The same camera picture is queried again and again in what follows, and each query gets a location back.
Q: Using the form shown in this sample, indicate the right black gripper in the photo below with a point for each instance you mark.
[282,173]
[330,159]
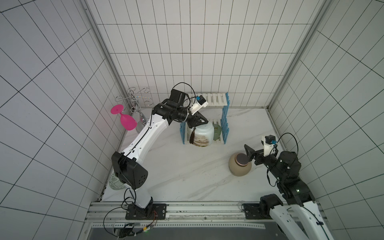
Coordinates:
[256,155]

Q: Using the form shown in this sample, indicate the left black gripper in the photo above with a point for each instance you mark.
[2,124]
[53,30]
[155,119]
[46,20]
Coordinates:
[196,118]

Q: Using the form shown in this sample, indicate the pale blue tasselled tea canister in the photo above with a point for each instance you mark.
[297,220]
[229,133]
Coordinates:
[201,136]

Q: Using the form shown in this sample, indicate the brown clay tea canister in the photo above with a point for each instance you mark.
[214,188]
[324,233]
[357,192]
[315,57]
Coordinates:
[239,164]

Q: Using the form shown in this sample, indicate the small green tea canister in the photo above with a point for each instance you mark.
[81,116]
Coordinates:
[217,132]

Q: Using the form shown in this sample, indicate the blue white slatted shelf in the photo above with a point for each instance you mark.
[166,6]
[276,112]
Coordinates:
[218,107]

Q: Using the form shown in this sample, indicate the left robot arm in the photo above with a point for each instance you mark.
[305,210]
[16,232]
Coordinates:
[128,165]

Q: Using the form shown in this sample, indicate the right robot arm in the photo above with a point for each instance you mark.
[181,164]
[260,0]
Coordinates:
[302,220]

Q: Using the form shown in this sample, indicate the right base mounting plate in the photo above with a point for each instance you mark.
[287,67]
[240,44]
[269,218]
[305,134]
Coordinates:
[255,211]

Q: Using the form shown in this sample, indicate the base mounting plate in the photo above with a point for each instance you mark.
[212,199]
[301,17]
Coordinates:
[255,211]
[152,211]

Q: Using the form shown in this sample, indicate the chrome cup holder stand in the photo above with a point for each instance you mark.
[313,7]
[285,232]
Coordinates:
[134,106]

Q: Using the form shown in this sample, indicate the pink plastic goblet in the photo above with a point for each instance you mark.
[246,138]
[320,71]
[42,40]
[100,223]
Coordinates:
[127,121]

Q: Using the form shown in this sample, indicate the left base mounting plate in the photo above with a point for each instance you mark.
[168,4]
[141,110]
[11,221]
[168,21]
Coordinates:
[152,211]

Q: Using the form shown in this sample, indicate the patterned ceramic plate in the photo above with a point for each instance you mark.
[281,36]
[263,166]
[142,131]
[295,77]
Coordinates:
[115,183]

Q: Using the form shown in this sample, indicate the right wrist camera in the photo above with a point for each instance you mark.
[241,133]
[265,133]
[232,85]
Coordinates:
[268,144]

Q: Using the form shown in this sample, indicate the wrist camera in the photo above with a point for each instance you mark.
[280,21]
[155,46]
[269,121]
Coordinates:
[201,102]
[268,144]

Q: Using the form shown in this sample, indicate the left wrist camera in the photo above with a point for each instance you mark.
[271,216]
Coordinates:
[201,102]

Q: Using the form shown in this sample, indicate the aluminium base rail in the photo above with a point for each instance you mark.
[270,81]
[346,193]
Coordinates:
[111,215]

